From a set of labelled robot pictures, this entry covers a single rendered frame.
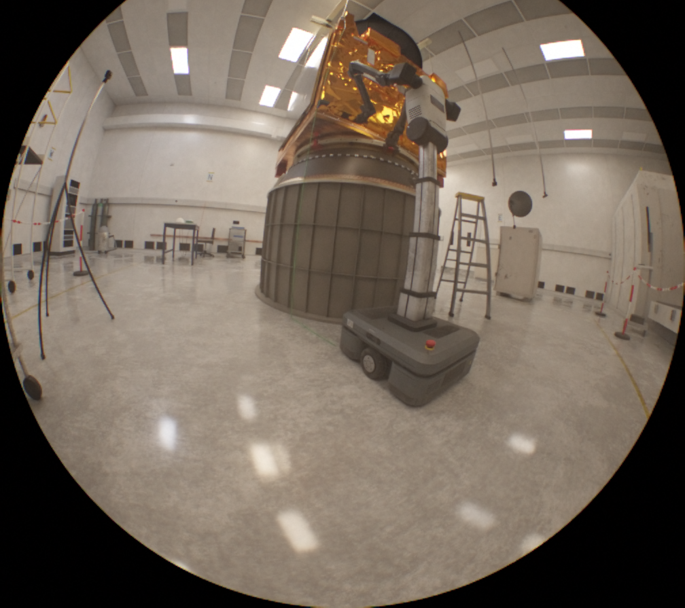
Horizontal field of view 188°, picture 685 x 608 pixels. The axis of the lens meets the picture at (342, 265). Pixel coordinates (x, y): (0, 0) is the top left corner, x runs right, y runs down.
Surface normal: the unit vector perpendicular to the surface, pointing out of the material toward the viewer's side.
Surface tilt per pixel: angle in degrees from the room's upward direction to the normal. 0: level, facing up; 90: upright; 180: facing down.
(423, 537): 0
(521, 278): 90
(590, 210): 90
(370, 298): 90
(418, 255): 90
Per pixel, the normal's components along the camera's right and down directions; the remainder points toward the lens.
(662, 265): -0.85, -0.04
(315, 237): -0.30, 0.05
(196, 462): 0.11, -0.99
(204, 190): 0.51, 0.13
